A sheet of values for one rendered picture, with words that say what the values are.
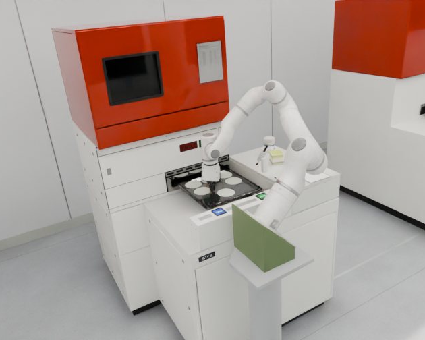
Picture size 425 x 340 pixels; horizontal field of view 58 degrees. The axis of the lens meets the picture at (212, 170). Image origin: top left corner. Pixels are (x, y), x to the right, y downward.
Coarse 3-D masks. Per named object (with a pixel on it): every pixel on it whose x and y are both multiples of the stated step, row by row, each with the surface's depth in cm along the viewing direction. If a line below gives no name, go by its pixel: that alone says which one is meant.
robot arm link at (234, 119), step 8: (232, 112) 201; (240, 112) 200; (224, 120) 203; (232, 120) 201; (240, 120) 202; (224, 128) 199; (232, 128) 202; (224, 136) 196; (232, 136) 201; (208, 144) 200; (216, 144) 196; (224, 144) 196; (208, 152) 197; (216, 152) 196
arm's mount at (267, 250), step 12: (240, 216) 168; (240, 228) 171; (252, 228) 161; (264, 228) 154; (240, 240) 174; (252, 240) 164; (264, 240) 156; (276, 240) 160; (252, 252) 167; (264, 252) 159; (276, 252) 162; (288, 252) 166; (264, 264) 161; (276, 264) 165
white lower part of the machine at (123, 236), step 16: (96, 208) 263; (128, 208) 225; (96, 224) 285; (112, 224) 223; (128, 224) 228; (144, 224) 234; (112, 240) 239; (128, 240) 232; (144, 240) 237; (112, 256) 259; (128, 256) 235; (144, 256) 241; (112, 272) 280; (128, 272) 239; (144, 272) 245; (128, 288) 243; (144, 288) 249; (128, 304) 250; (144, 304) 253
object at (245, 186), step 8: (232, 176) 235; (184, 184) 229; (216, 184) 226; (224, 184) 226; (240, 184) 224; (248, 184) 223; (192, 192) 219; (216, 192) 217; (240, 192) 214; (200, 200) 209; (208, 200) 209; (216, 200) 208
